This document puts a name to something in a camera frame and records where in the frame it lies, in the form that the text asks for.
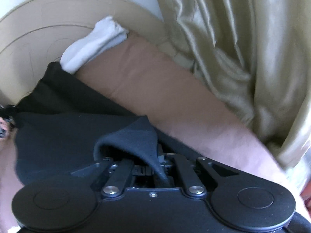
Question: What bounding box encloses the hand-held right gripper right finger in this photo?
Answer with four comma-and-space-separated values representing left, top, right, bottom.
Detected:
167, 153, 240, 197

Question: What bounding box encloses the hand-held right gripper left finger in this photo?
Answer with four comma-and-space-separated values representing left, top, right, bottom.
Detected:
70, 158, 135, 198

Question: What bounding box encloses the black garment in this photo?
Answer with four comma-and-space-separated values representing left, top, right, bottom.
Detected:
13, 62, 202, 187

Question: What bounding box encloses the beige round headboard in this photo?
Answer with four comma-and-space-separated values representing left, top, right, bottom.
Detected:
0, 0, 170, 105

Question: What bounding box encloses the white folded garment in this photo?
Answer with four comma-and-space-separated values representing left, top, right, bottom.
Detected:
60, 16, 129, 74

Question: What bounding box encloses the red wooden furniture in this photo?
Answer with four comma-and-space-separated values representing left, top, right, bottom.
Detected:
300, 194, 311, 214

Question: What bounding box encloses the golden satin curtain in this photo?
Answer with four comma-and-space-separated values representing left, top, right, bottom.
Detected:
149, 0, 311, 193

